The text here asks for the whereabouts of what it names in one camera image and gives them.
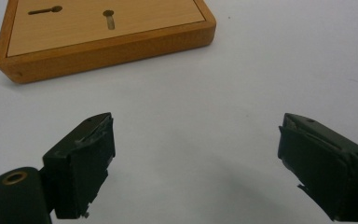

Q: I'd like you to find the wooden frame with keyhole slots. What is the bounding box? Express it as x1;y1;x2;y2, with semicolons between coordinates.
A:
0;0;217;84

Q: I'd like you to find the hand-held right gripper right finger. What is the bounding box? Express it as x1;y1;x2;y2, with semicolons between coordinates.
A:
277;112;358;222

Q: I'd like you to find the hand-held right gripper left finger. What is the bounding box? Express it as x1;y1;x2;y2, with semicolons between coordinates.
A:
42;112;117;219

